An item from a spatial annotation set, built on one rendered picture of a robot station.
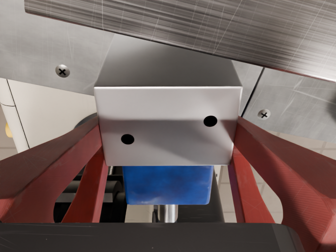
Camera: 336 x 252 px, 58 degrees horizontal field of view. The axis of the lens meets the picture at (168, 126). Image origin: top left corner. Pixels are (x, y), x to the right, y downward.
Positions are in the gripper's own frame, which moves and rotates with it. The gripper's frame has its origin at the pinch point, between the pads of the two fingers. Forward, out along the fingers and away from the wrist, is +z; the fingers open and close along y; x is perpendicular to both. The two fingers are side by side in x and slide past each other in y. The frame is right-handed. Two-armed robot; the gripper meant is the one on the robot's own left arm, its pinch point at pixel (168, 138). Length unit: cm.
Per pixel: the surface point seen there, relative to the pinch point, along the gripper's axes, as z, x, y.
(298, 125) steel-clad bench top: 4.6, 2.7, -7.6
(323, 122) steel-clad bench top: 4.6, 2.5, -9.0
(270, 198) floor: 85, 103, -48
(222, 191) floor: 85, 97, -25
